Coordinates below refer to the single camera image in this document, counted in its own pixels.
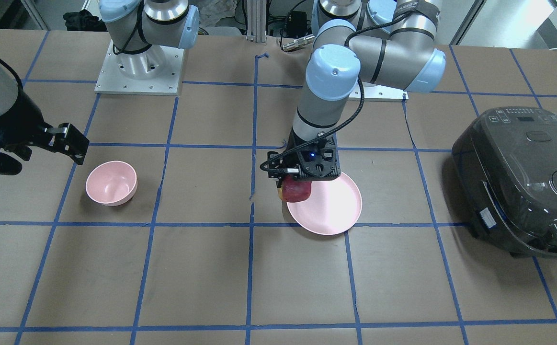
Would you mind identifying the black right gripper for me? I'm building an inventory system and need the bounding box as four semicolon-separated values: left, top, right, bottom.
0;88;49;175

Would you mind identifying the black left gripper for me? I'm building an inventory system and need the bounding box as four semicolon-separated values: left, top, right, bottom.
285;136;341;182

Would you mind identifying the red apple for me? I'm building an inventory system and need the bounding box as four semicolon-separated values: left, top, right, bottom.
278;175;312;203

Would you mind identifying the pink bowl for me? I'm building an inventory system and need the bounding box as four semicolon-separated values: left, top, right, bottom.
85;160;138;206

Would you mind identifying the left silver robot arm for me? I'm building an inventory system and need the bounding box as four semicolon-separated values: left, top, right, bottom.
261;0;445;181

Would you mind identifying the pink plate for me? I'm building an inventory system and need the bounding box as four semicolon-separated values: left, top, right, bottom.
286;172;363;236

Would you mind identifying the black rice cooker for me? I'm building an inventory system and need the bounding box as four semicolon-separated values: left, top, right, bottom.
452;106;557;260

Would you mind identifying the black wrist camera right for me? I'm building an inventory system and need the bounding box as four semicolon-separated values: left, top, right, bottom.
44;123;90;165

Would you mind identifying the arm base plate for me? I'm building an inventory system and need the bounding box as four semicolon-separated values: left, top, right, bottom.
94;42;188;96
362;82;409;102

